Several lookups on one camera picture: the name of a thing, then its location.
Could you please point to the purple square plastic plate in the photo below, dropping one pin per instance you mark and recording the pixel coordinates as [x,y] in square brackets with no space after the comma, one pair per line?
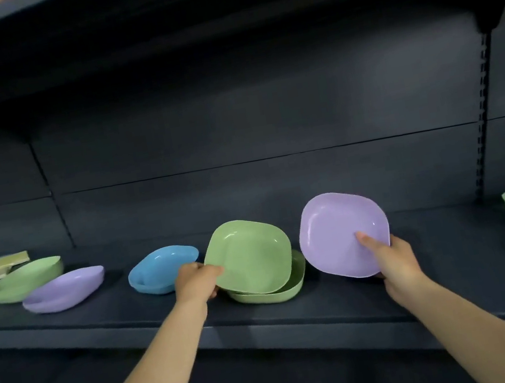
[64,290]
[336,232]

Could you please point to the person's right hand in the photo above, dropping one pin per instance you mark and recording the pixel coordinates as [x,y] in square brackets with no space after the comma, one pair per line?
[398,268]

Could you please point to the blue square plastic plate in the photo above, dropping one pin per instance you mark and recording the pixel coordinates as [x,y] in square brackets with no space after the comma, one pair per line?
[159,271]

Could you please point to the person's left thumb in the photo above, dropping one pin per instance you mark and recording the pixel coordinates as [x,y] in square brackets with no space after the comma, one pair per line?
[208,268]

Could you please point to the dark grey metal shelf unit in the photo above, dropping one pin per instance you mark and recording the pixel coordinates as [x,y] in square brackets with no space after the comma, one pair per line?
[238,104]

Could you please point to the person's right forearm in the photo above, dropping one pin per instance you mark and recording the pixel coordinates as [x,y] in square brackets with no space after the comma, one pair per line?
[488,333]

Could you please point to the person's left hand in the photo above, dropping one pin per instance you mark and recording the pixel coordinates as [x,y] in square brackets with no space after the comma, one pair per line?
[194,283]

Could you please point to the person's right thumb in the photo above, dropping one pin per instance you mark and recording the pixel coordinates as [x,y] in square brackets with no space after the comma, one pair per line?
[368,243]

